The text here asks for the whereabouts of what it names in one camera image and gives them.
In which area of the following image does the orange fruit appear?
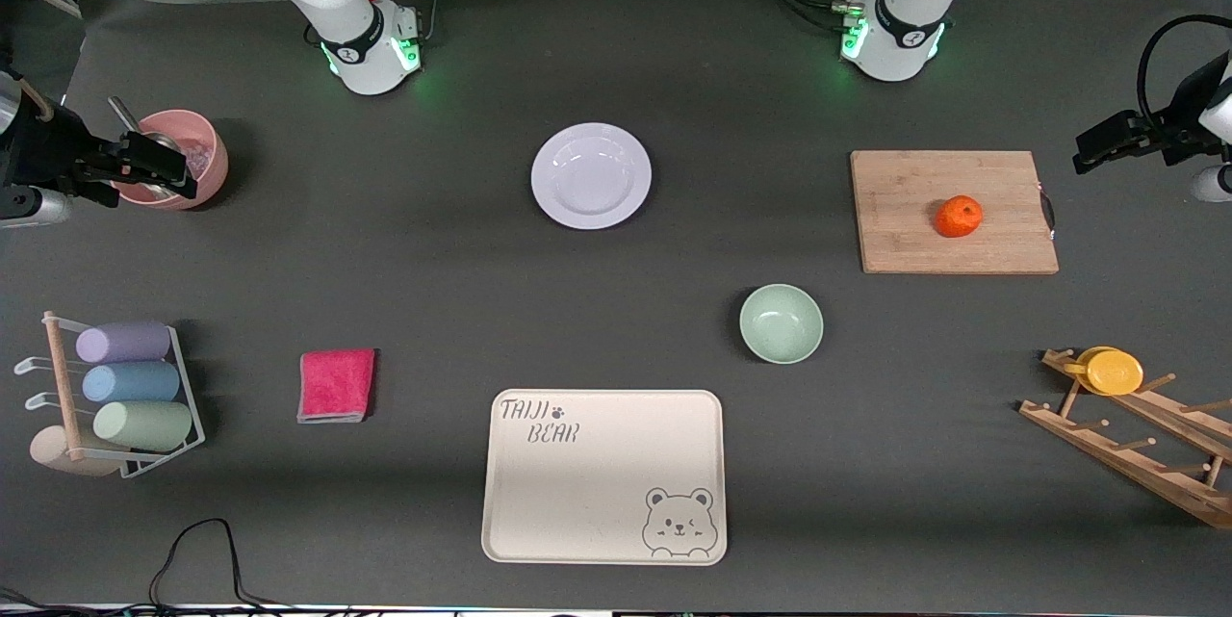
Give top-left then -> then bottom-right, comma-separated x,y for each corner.
934,195 -> 985,239

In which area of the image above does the white round plate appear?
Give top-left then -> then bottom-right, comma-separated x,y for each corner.
530,122 -> 653,231

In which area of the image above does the metal scoop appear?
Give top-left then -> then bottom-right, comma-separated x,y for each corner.
108,95 -> 190,199

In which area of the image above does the pink bowl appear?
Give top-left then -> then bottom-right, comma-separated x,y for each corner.
114,110 -> 230,212

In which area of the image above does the purple cup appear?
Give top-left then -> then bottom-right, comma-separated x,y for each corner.
76,322 -> 171,364

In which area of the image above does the blue cup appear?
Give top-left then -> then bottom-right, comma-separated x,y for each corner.
82,362 -> 181,403

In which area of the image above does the wooden cutting board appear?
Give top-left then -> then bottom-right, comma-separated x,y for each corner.
850,150 -> 1060,275

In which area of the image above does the yellow cup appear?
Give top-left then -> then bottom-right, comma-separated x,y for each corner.
1064,347 -> 1144,397

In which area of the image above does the green cup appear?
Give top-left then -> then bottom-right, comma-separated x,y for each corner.
93,400 -> 193,451

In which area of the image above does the pink folded cloth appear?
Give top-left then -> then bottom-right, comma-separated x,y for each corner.
296,348 -> 376,424

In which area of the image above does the beige cup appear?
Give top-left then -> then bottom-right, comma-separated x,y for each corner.
29,424 -> 122,477

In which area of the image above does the wooden peg drying rack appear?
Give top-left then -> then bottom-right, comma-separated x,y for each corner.
1018,348 -> 1232,530

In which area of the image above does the pale green bowl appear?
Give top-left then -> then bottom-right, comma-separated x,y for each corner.
739,284 -> 825,365

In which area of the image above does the beige bear print tray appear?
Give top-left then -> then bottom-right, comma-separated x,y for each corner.
481,389 -> 728,566

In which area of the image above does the white wire cup rack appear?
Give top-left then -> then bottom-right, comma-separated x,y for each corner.
13,311 -> 206,480

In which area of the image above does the black cable on table edge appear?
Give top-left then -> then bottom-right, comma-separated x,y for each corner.
0,518 -> 290,614

